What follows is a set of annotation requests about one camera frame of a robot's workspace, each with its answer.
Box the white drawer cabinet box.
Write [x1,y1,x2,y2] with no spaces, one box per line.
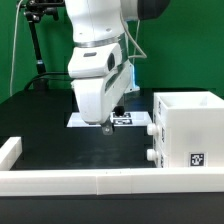
[153,91,224,168]

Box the white front drawer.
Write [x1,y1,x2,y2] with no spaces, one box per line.
[146,149,165,168]

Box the black cable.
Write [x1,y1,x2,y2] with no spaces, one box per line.
[23,71,72,92]

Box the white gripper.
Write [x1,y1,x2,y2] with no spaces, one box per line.
[68,43,131,135]

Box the black camera stand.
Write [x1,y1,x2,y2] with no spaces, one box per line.
[20,0,69,92]

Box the white drawer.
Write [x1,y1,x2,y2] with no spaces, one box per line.
[146,149,165,168]
[147,113,166,146]

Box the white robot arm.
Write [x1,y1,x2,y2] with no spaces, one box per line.
[65,0,170,135]

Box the white cable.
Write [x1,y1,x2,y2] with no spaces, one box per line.
[9,0,26,98]

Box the white marker base plate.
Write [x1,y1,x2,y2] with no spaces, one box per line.
[67,111,152,128]

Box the white front fence wall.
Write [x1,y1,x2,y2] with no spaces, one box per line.
[0,168,224,196]

